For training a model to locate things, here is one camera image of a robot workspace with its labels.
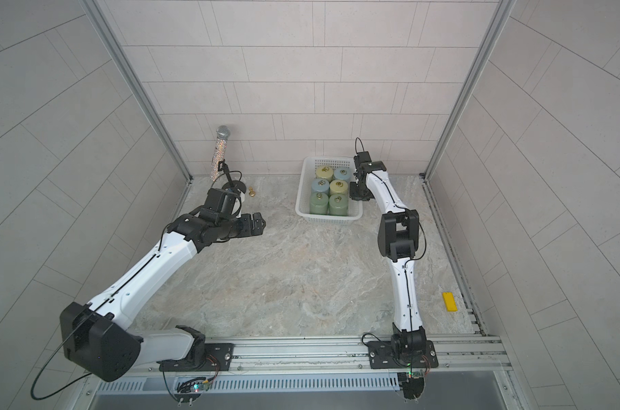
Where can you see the yellow tea canister back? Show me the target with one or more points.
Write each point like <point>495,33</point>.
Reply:
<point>325,172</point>

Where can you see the controller board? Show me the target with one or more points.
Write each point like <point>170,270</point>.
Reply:
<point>411,385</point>
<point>190,390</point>

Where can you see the yellow block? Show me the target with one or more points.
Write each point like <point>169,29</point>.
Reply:
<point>450,302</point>

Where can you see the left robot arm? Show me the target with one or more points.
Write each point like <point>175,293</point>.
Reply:
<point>95,335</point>

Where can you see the left controller board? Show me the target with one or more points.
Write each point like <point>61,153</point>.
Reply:
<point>190,390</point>

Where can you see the yellow tea canister front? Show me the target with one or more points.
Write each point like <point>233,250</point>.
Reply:
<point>338,187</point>

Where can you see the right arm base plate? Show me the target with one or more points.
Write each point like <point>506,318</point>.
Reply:
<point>382,355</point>

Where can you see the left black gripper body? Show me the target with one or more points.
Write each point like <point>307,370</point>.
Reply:
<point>235,227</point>

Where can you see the right controller board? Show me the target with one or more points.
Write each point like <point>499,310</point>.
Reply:
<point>411,385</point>

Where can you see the green tea canister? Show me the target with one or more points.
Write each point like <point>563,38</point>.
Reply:
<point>339,205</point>
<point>319,203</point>

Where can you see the blue tea canister front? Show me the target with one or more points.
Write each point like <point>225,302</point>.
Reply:
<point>320,186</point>

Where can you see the blue tea canister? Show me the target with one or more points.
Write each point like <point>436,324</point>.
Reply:
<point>342,174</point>
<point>320,186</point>

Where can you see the glitter microphone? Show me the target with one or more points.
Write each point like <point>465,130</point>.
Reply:
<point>223,134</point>

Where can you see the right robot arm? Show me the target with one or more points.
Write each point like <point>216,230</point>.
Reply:
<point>398,242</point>

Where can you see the black microphone stand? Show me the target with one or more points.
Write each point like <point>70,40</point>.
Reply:
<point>234,181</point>

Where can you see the yellow tea canister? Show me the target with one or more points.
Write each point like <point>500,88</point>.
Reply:
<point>325,172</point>
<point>338,187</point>

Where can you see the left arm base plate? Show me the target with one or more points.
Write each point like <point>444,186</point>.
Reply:
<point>212,357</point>

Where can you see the white plastic basket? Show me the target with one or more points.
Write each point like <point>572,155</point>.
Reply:
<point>304,191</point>

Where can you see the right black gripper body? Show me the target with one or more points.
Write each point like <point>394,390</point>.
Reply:
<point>361,191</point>

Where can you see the blue tea canister back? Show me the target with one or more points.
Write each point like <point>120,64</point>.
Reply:
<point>342,174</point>

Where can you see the aluminium rail frame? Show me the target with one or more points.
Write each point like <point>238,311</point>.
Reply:
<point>314,355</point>

